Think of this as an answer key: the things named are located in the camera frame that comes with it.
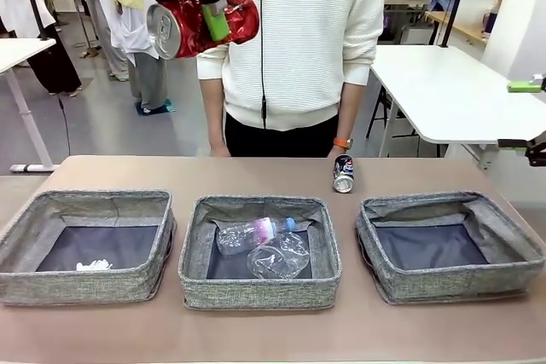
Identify crushed red soda can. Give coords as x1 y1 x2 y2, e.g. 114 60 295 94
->
145 0 262 61

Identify crushed blue soda can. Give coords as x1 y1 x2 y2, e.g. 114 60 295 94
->
332 153 357 194

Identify clear bottle pink label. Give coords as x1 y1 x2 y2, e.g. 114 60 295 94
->
215 216 298 257

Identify clear plastic cup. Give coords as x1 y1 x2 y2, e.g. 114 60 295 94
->
247 231 311 281

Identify white tissue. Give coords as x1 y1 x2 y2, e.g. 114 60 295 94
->
75 257 114 273

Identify person's left forearm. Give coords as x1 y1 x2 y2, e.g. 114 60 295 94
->
335 79 364 142

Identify person's right forearm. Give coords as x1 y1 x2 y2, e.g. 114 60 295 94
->
199 77 228 148

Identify person in yellow cardigan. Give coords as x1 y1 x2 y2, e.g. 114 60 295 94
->
87 0 177 117

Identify wooden background table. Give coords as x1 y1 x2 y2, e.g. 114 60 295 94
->
425 9 491 45

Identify person's black trousers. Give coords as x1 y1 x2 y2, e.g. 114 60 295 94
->
224 111 341 159

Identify person in white coat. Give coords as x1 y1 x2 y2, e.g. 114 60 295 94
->
0 0 83 97

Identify background workbench with equipment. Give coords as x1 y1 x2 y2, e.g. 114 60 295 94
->
383 0 433 43

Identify grey fabric basket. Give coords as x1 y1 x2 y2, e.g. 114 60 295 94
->
0 190 177 308
177 195 343 311
354 191 546 306

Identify small white table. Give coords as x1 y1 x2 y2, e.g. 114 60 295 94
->
0 37 57 174

